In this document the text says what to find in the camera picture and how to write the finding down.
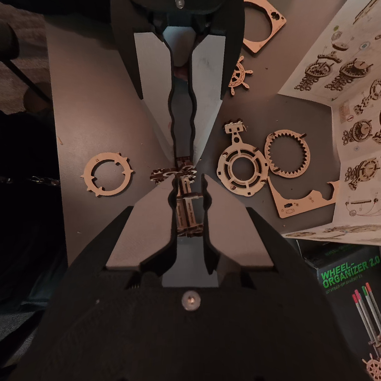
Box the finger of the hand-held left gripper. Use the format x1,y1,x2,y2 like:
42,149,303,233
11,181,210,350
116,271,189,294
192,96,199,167
133,31,179,160
188,33,226,164

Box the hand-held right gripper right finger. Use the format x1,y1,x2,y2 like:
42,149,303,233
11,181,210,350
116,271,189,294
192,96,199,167
202,173,274,274

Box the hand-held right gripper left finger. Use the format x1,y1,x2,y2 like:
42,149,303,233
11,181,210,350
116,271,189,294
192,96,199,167
105,175,180,276

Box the wooden ring cluster shaft assembly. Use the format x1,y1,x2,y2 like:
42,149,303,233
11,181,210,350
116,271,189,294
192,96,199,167
150,156,206,239

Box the person's left hand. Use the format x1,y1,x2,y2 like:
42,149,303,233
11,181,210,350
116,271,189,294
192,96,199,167
173,63,190,81

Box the wooden ship wheel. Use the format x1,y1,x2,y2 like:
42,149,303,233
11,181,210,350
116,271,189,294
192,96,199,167
228,56,254,98

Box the wooden offcut sheet curved cutout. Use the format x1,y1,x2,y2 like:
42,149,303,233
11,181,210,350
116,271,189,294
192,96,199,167
267,176,340,219

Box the square wooden offcut round hole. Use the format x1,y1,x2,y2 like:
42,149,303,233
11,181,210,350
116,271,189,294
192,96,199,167
242,0,287,55

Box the black product box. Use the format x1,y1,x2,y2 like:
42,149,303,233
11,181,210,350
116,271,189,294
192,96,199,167
295,238,381,381

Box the paper instruction booklet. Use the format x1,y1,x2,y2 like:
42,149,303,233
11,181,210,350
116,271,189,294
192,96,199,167
278,0,381,246

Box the round slotted wooden frame plate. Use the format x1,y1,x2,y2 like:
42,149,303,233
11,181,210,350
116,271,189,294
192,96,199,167
217,119,270,197

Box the notched wooden ring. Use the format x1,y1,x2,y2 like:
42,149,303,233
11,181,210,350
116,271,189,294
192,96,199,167
81,152,135,198

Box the wooden internal gear ring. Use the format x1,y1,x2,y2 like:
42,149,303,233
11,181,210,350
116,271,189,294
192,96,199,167
264,130,311,178

